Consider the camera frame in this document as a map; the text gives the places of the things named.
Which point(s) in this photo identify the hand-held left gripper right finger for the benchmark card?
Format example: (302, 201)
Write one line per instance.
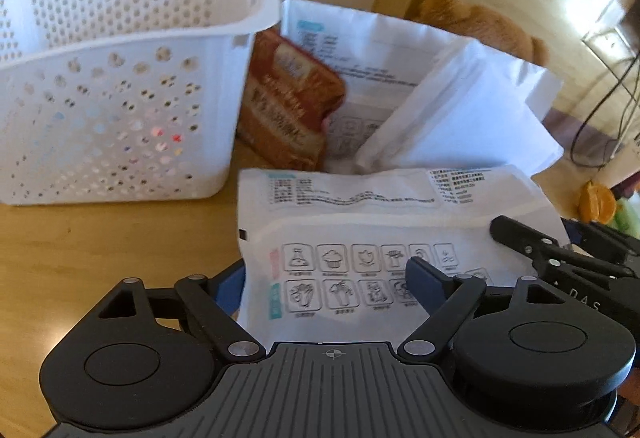
(422, 280)

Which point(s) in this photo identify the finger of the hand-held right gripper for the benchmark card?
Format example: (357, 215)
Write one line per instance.
(605, 240)
(525, 240)

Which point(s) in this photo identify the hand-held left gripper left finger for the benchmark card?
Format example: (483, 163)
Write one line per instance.
(227, 285)

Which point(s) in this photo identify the white pouch with icons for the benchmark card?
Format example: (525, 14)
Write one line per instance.
(350, 218)

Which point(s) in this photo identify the white perforated plastic basket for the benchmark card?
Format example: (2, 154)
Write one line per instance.
(125, 68)

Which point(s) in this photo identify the half orange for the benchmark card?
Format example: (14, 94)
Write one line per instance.
(597, 203)

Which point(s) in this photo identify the plain white soft pack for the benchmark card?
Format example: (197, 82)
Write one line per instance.
(465, 118)

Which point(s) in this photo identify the red snack bag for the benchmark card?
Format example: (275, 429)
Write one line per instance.
(285, 103)

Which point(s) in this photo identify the brown teddy bear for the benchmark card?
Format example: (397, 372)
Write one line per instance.
(475, 25)

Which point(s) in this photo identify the large white printed pouch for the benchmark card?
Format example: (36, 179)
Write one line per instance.
(380, 48)

